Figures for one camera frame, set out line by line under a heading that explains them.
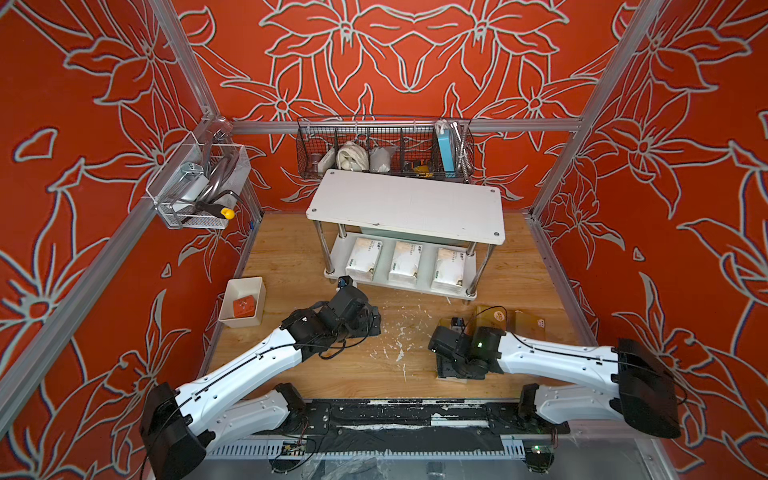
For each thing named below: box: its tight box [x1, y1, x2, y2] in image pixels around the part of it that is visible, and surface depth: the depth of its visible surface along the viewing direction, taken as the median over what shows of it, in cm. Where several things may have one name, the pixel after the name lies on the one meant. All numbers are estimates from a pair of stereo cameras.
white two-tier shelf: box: [306, 169, 506, 301], surface depth 87 cm
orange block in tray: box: [233, 294, 257, 318], surface depth 89 cm
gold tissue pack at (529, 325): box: [514, 310, 546, 341], surface depth 84 cm
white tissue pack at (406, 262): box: [389, 241, 423, 284], surface depth 92 cm
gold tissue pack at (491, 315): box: [475, 304, 507, 332], surface depth 85 cm
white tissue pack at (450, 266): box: [431, 247, 466, 291], surface depth 90 cm
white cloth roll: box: [336, 141, 369, 171], surface depth 91 cm
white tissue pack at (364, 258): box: [345, 238, 383, 281], surface depth 96 cm
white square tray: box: [218, 276, 267, 328], surface depth 90 cm
